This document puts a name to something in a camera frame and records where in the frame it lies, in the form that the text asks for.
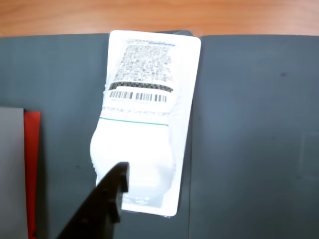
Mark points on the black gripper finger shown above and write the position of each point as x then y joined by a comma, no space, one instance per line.
104,206

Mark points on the white packaged sandwich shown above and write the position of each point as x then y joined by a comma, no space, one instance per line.
147,139

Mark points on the gray paper box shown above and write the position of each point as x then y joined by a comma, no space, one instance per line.
12,174

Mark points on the red paper sheet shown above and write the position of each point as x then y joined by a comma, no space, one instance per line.
32,161

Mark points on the dark gray table mat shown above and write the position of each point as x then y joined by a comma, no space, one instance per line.
62,87
261,137

